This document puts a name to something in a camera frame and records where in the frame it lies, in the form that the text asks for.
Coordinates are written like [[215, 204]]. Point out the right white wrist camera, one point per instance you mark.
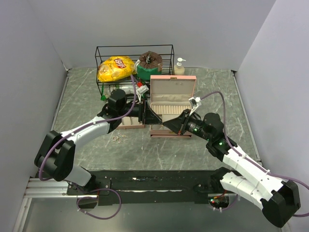
[[195, 102]]

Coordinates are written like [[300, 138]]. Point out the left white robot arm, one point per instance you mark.
[[55, 158]]

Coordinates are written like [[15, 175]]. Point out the yellow Lays chips bag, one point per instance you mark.
[[115, 68]]

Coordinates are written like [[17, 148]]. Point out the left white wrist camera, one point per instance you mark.
[[142, 88]]

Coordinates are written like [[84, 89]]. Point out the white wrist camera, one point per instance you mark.
[[142, 88], [195, 102]]

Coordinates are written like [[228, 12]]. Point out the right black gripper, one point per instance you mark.
[[179, 124]]

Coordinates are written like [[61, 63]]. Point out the black wire shelf rack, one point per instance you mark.
[[134, 51]]

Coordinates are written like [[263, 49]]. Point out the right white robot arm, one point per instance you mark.
[[277, 199]]

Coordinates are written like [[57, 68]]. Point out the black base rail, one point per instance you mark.
[[137, 186]]

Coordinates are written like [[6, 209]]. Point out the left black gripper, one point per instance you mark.
[[148, 117]]

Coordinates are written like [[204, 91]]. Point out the brown green wrapped package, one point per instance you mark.
[[149, 63]]

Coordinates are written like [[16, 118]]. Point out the white green snack bag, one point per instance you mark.
[[108, 89]]

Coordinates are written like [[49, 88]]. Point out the pink jewelry box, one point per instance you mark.
[[170, 94]]

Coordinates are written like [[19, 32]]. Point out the cream pump lotion bottle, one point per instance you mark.
[[179, 69]]

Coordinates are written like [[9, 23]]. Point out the pink jewelry tray insert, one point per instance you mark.
[[130, 123]]

